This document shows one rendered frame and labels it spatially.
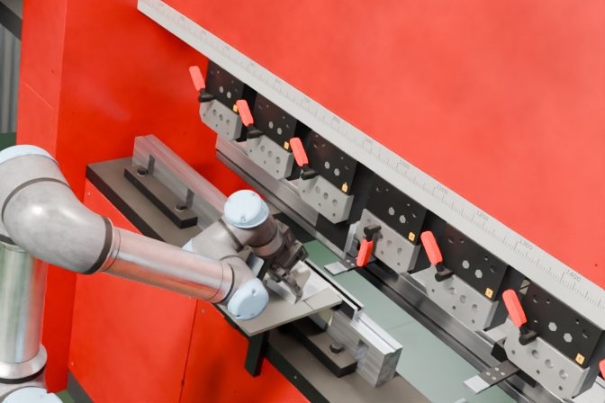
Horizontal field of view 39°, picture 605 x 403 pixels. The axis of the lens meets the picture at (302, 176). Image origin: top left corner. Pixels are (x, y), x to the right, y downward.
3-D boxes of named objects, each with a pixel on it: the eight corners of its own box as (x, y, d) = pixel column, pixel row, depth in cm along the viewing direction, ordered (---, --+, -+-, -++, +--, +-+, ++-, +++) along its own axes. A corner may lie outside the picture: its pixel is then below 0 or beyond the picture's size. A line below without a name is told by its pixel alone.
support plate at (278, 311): (200, 288, 185) (201, 284, 185) (292, 260, 202) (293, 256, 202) (249, 336, 174) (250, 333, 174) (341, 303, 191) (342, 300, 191)
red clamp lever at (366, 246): (353, 264, 176) (364, 225, 171) (366, 260, 179) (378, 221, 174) (358, 269, 175) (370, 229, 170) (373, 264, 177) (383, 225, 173)
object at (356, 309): (295, 272, 202) (298, 261, 201) (305, 268, 204) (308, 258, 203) (352, 319, 190) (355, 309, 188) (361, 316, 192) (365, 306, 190)
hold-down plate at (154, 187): (123, 176, 244) (124, 167, 243) (139, 173, 247) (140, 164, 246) (179, 229, 225) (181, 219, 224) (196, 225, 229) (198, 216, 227)
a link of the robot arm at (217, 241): (193, 279, 155) (240, 242, 156) (168, 245, 163) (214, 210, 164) (212, 301, 160) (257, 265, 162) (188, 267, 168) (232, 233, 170)
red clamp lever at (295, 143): (290, 138, 184) (306, 178, 182) (304, 135, 187) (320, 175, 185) (285, 140, 186) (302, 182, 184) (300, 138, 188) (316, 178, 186)
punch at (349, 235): (312, 237, 196) (320, 201, 192) (319, 235, 197) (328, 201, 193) (340, 260, 190) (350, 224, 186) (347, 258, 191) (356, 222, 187)
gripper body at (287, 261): (311, 256, 182) (295, 230, 172) (285, 287, 180) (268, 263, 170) (284, 239, 186) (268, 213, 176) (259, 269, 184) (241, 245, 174)
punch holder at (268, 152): (243, 154, 205) (256, 92, 197) (271, 148, 210) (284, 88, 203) (282, 183, 196) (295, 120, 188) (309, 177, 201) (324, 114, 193)
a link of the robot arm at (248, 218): (212, 205, 162) (247, 178, 163) (230, 232, 171) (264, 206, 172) (232, 232, 157) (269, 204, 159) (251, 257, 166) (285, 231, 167)
